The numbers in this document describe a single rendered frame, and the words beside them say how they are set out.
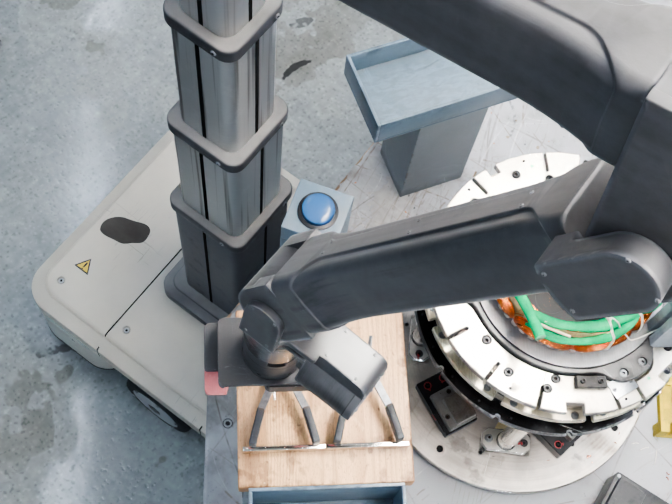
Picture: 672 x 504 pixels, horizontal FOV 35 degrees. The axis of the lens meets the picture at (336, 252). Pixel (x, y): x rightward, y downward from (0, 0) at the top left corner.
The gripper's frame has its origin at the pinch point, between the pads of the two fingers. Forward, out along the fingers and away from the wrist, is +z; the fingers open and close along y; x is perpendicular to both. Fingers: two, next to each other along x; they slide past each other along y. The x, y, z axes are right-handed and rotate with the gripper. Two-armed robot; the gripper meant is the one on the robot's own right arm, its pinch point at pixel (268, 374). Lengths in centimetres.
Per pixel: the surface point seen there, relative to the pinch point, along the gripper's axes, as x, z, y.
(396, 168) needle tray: 39, 35, 22
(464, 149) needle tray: 39, 29, 30
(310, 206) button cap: 23.8, 12.7, 6.4
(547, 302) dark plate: 11.5, 14.0, 34.7
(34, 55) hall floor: 109, 121, -46
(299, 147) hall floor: 84, 119, 15
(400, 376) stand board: 1.8, 9.8, 15.3
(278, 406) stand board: -1.1, 10.1, 1.5
